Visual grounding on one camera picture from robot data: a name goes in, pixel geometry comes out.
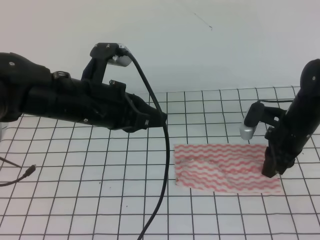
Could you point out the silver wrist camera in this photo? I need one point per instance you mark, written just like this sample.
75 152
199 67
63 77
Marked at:
251 120
120 59

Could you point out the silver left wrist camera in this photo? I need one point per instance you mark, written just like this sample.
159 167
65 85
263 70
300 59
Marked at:
120 59

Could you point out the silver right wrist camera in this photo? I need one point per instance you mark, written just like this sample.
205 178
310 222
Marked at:
251 120

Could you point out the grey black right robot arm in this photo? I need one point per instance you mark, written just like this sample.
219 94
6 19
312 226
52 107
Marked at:
310 84

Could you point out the pink wavy striped towel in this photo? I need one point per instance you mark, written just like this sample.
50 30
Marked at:
224 168

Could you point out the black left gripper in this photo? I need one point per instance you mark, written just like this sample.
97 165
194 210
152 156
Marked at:
90 101

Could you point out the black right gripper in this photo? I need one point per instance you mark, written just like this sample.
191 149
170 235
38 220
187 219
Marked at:
288 137

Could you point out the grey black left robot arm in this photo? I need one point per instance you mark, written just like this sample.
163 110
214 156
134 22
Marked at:
32 89

